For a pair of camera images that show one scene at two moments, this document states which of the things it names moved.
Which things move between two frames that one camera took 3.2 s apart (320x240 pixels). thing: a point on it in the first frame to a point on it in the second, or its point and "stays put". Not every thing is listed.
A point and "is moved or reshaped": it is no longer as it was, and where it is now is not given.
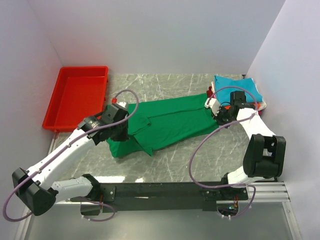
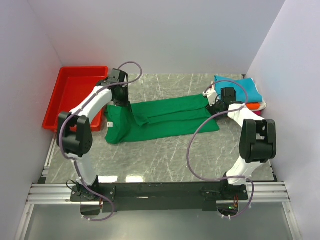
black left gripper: (120, 133) to (121, 101)
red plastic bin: (80, 93) stays put
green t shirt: (153, 122) is moved or reshaped
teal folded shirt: (224, 87) stays put
